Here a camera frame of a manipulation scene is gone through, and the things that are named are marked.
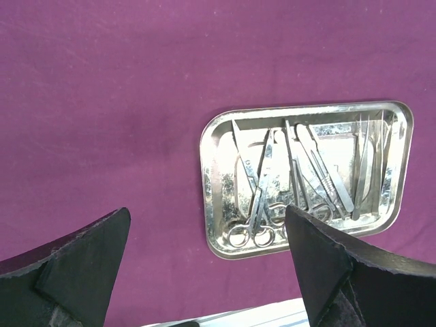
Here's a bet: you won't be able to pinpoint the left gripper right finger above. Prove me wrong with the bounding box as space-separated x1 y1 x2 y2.
285 206 435 326

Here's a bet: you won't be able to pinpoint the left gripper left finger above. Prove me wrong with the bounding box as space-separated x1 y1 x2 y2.
1 208 131 326

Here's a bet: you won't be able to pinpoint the steel scissors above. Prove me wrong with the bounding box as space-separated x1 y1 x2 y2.
227 120 262 249
249 129 283 248

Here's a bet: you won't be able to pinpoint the steel instrument tray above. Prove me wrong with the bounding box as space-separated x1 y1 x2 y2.
200 101 414 260

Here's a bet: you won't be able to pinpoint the steel pointed tweezers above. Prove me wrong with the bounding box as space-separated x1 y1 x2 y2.
351 115 369 221

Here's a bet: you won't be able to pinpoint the purple cloth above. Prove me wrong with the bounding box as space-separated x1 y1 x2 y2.
1 1 435 326

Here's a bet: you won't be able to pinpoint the steel scalpel handle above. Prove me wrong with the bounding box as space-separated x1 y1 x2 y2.
295 123 354 213

